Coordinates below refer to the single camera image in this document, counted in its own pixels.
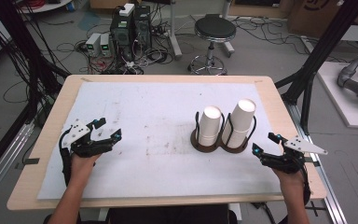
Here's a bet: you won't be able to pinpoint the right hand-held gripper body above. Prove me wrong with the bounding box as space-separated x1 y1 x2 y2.
261 134 329 175

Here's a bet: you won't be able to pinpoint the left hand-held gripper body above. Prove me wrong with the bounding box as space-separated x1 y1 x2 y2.
62 122 114 159

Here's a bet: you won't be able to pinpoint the tall stack of white cups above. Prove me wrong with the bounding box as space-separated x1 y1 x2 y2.
221 98 257 149

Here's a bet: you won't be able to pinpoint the short stack of white cups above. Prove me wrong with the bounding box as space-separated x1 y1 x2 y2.
197 105 224 147

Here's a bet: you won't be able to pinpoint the person's left hand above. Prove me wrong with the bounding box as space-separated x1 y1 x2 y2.
70 152 103 185

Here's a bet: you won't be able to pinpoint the person's right hand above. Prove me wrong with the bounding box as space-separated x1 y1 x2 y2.
271 167 308 194

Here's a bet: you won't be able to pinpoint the white table mat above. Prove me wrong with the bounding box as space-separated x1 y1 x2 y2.
36 81 282 201

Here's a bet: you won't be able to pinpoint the black tape strip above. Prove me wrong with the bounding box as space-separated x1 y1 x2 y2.
15 157 41 171

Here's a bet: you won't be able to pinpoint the white floor board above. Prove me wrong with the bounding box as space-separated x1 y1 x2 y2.
316 61 358 130

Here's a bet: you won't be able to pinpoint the grey power supply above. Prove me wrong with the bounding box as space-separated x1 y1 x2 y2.
85 32 103 58
100 33 113 58

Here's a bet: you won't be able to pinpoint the black computer tower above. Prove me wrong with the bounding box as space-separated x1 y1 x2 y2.
109 12 137 63
134 5 153 51

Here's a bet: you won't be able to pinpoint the person's dark clothing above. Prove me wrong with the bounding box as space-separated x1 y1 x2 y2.
107 203 239 224

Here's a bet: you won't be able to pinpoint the white box on tower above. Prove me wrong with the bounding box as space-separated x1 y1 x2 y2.
118 3 136 18

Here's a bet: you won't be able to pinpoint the white metal stand leg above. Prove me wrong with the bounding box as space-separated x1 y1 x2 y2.
167 0 184 61

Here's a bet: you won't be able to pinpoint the black round stool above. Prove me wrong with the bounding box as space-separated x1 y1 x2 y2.
186 14 238 77

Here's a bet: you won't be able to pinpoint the brown cardboard box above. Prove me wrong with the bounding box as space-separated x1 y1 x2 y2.
286 0 358 39

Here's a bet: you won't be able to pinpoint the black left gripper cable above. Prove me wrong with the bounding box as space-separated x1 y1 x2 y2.
58 128 74 189

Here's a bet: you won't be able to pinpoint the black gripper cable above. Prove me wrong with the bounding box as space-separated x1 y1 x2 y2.
58 128 74 189
300 155 313 207

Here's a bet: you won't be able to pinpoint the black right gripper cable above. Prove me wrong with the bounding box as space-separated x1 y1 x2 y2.
300 155 313 207

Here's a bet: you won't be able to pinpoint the aluminium rail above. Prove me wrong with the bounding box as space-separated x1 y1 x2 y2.
0 120 35 208
285 102 350 224

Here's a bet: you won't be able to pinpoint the black frame stand with cables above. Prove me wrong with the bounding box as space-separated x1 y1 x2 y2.
0 0 71 129

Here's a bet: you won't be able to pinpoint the black floor cables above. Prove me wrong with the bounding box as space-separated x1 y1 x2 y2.
231 16 311 56

